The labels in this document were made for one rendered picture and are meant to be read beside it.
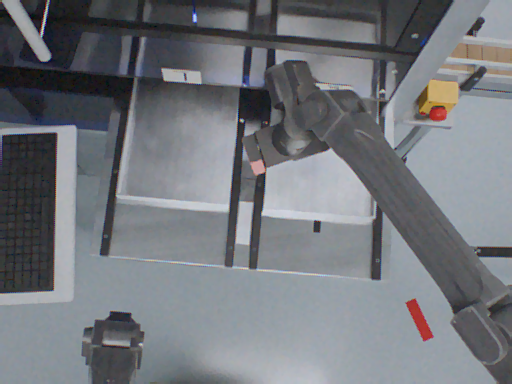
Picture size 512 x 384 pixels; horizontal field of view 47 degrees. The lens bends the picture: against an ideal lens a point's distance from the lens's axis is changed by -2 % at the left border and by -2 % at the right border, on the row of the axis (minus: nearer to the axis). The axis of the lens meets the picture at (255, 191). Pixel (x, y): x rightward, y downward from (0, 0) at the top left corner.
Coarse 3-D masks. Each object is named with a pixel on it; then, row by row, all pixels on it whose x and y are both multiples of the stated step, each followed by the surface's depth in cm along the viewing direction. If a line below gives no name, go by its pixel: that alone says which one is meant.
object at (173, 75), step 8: (168, 72) 130; (176, 72) 130; (184, 72) 129; (192, 72) 129; (200, 72) 129; (168, 80) 134; (176, 80) 134; (184, 80) 133; (192, 80) 133; (200, 80) 133
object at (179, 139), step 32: (160, 96) 145; (192, 96) 145; (224, 96) 146; (128, 128) 140; (160, 128) 143; (192, 128) 143; (224, 128) 143; (128, 160) 140; (160, 160) 141; (192, 160) 141; (224, 160) 141; (128, 192) 138; (160, 192) 139; (192, 192) 139; (224, 192) 139
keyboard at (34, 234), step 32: (0, 160) 145; (32, 160) 146; (0, 192) 143; (32, 192) 143; (0, 224) 140; (32, 224) 141; (0, 256) 138; (32, 256) 139; (0, 288) 137; (32, 288) 138
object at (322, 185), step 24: (288, 168) 142; (312, 168) 142; (336, 168) 142; (264, 192) 137; (288, 192) 140; (312, 192) 140; (336, 192) 141; (360, 192) 141; (336, 216) 137; (360, 216) 136
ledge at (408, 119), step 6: (408, 114) 147; (414, 114) 147; (426, 114) 147; (450, 114) 147; (402, 120) 147; (408, 120) 146; (414, 120) 147; (426, 120) 147; (444, 120) 147; (450, 120) 147; (420, 126) 148; (426, 126) 148; (432, 126) 147; (438, 126) 147; (444, 126) 147; (450, 126) 147
